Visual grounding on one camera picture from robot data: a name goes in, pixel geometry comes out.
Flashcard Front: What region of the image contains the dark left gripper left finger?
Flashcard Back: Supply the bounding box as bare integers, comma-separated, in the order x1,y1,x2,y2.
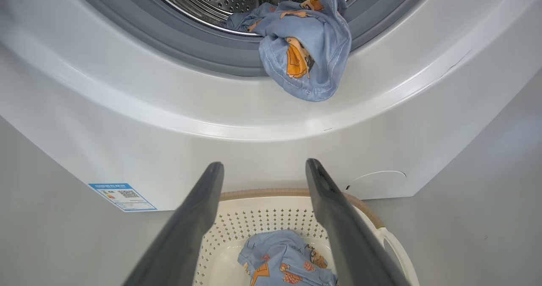
123,162,224,286

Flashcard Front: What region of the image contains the cream perforated laundry basket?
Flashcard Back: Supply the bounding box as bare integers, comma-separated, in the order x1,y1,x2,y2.
193,188,420,286

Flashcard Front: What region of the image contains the blue energy label sticker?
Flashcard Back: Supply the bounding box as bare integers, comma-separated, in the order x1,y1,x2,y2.
88,183,158,212

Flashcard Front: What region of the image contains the white front-load washing machine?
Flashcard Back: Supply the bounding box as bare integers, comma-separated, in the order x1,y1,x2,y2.
0,0,542,212

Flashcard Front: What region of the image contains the blue cartoon print garment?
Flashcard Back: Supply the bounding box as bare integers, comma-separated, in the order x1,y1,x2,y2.
220,0,352,102
238,230,338,286

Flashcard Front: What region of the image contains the round white filter cover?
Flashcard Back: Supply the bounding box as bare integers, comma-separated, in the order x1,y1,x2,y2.
345,170,407,200

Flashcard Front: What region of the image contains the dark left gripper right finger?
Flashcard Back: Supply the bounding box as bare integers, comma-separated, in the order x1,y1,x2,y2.
305,158,410,286

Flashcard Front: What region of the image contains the grey rubber door gasket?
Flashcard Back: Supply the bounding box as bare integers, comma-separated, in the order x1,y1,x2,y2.
64,0,439,77

